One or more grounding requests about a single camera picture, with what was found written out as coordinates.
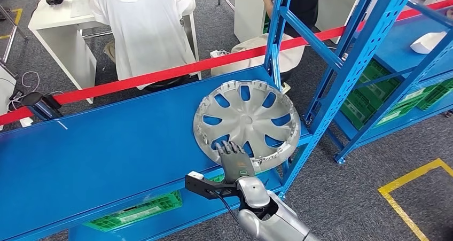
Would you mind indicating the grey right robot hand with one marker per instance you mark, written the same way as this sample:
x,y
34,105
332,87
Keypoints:
x,y
235,166

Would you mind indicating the silver wheel hubcap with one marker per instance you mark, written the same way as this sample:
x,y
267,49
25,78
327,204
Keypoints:
x,y
247,119

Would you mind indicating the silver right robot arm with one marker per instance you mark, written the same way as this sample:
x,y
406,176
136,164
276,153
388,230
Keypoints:
x,y
279,221

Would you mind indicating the blue metal shelf rack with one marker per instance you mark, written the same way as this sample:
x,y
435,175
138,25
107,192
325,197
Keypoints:
x,y
400,44
106,144

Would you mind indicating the white plastic shell part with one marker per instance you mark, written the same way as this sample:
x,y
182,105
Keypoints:
x,y
426,43

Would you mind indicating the white cloth bag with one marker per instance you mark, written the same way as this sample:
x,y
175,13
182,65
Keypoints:
x,y
226,69

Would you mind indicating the black office chair base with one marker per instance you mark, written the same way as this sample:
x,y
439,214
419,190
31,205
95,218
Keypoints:
x,y
166,83

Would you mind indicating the red barrier belt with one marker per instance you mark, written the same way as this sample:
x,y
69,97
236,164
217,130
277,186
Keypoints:
x,y
177,71

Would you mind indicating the person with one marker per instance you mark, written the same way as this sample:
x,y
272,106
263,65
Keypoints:
x,y
141,30
304,5

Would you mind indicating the yellow floor tape square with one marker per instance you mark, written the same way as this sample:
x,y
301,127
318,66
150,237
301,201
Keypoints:
x,y
400,204

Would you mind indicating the white box unit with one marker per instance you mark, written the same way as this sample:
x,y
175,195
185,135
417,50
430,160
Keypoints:
x,y
5,90

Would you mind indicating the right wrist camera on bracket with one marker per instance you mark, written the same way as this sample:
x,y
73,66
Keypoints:
x,y
205,188

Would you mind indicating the dark barrier post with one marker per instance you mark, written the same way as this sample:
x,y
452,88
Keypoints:
x,y
39,105

